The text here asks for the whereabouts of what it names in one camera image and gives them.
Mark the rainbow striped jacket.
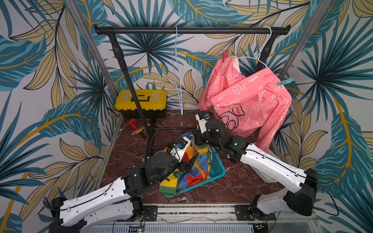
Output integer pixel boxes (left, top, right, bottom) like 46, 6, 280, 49
159, 132, 212, 197

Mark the pink hooded jacket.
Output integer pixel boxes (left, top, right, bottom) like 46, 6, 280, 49
198, 56, 292, 152

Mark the light blue wire hanger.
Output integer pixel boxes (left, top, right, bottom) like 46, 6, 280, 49
172, 26, 184, 116

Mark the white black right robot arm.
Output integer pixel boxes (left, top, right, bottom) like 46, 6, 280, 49
195, 116, 318, 218

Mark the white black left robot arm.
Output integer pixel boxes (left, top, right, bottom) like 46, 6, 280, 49
46, 151, 197, 233

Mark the teal plastic basket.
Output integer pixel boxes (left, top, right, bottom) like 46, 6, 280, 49
166, 148, 225, 198

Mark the yellow black toolbox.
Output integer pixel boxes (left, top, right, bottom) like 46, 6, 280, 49
115, 89, 167, 119

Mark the red clothespin on pink jacket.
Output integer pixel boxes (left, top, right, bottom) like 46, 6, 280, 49
222, 50, 229, 62

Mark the teal clothespin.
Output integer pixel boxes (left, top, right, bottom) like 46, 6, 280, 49
276, 78, 294, 86

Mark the black clothes rack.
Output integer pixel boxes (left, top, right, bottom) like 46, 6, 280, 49
94, 24, 291, 158

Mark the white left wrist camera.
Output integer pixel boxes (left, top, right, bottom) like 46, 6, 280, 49
168, 136, 191, 162

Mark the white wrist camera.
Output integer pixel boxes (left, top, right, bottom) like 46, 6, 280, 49
195, 112, 209, 134
168, 136, 191, 162

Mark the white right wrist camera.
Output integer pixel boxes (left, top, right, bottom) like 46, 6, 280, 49
195, 112, 209, 134

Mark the yellow handled tool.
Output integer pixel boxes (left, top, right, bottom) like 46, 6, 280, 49
131, 126, 145, 135

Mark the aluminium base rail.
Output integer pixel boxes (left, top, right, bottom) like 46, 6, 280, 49
74, 202, 322, 233

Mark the red handled tool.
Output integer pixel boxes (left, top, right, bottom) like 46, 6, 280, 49
128, 118, 147, 139

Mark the white wire hanger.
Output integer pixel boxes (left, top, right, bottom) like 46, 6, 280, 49
237, 26, 273, 68

